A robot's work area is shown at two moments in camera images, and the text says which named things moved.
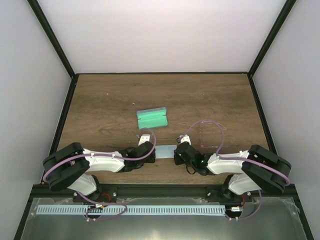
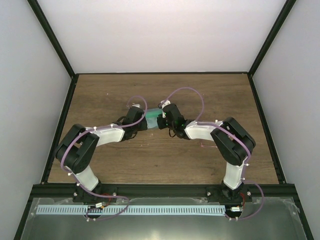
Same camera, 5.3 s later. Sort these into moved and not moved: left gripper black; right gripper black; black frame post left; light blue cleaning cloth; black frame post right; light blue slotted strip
Moved: left gripper black; right gripper black; light blue cleaning cloth
Not moved: black frame post right; light blue slotted strip; black frame post left
